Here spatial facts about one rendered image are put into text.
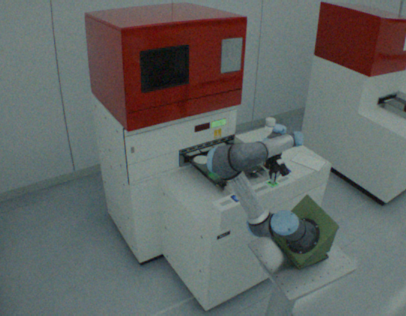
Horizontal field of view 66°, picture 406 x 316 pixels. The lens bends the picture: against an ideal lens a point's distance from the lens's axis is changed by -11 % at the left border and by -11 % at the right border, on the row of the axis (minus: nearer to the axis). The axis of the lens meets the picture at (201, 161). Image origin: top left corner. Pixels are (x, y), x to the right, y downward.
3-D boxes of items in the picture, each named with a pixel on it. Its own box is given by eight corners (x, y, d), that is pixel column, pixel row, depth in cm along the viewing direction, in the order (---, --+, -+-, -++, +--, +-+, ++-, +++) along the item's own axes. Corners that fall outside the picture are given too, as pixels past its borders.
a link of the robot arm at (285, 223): (303, 241, 159) (290, 232, 151) (278, 241, 168) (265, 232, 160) (307, 217, 164) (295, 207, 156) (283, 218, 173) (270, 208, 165)
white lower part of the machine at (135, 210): (108, 218, 315) (95, 140, 271) (185, 191, 353) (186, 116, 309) (140, 270, 265) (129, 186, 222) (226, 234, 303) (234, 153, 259)
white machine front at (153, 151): (128, 183, 223) (122, 128, 202) (231, 151, 261) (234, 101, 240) (130, 186, 221) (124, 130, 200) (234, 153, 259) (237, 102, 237)
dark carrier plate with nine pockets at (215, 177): (188, 158, 237) (188, 157, 237) (229, 145, 253) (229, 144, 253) (216, 184, 213) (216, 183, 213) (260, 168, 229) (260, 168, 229)
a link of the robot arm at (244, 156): (249, 142, 136) (302, 126, 171) (227, 146, 143) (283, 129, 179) (255, 171, 137) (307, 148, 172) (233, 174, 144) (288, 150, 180)
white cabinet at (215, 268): (162, 261, 275) (157, 177, 231) (256, 220, 320) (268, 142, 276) (206, 319, 230) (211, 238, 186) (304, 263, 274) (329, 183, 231)
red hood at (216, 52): (91, 92, 249) (83, 12, 218) (186, 73, 287) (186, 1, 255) (128, 132, 196) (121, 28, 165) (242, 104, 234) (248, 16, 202)
